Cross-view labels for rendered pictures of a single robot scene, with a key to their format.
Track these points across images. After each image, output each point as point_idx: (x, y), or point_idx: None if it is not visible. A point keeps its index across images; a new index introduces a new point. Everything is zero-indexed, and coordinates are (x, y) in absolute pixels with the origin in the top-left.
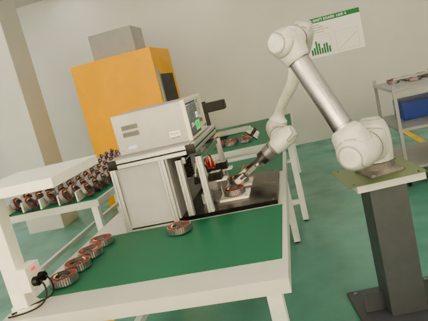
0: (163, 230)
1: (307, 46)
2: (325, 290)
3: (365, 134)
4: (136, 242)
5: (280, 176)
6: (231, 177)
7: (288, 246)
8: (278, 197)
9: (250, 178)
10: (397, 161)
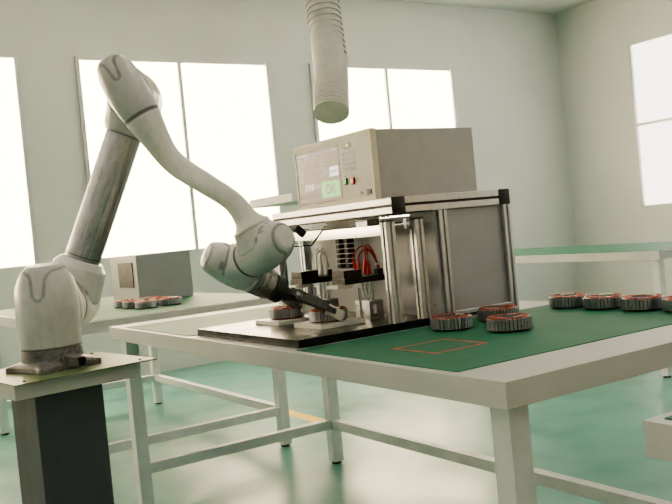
0: None
1: (105, 116)
2: None
3: None
4: None
5: (273, 346)
6: (338, 306)
7: (130, 331)
8: (207, 333)
9: (319, 324)
10: (18, 379)
